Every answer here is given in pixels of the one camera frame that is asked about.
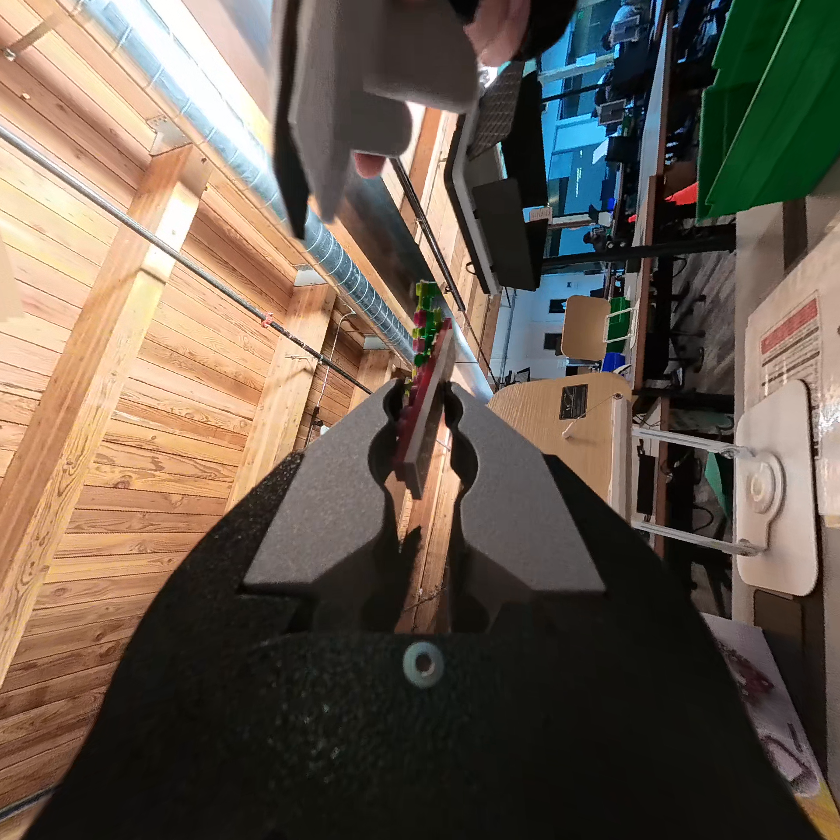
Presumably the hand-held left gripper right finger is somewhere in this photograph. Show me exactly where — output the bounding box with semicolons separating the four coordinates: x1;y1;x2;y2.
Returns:
445;384;607;636

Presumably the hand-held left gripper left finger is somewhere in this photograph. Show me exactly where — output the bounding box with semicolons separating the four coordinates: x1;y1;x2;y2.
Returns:
241;378;409;634

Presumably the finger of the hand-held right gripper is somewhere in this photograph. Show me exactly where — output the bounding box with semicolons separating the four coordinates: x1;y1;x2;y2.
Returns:
361;0;484;116
271;0;416;241

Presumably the red board with pegs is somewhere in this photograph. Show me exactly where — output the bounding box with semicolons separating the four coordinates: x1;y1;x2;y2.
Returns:
392;279;460;501

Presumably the person's right hand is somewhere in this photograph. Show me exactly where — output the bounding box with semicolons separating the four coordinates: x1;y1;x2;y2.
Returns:
353;0;547;181

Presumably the light wooden tabletop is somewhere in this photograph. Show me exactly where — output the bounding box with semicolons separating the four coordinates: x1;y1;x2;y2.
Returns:
489;373;635;527

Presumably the hanging black and white heater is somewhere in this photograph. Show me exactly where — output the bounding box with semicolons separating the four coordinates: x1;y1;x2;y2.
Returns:
445;64;550;296

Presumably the light wooden chair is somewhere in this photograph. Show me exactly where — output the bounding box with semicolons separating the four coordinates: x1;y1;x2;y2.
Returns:
562;294;613;366

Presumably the long wooden work table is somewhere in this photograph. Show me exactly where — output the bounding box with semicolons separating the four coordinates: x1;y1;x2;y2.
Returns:
623;13;678;395

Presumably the white plastic panel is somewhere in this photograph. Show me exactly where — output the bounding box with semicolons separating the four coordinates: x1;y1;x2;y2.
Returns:
734;379;820;597

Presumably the printed instruction booklet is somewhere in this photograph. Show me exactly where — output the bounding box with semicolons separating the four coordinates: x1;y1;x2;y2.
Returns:
702;613;840;834

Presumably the white box with warning label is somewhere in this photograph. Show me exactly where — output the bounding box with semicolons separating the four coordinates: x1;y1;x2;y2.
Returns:
745;243;840;519

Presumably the silver spiral air duct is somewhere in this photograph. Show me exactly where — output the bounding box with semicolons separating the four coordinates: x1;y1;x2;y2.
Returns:
66;0;494;370

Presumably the rectangular shiny metal duct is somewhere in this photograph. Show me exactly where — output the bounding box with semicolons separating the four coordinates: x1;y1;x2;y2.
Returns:
328;171;490;388

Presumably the black metal post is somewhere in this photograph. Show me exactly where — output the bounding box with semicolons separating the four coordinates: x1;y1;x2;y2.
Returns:
543;225;737;271

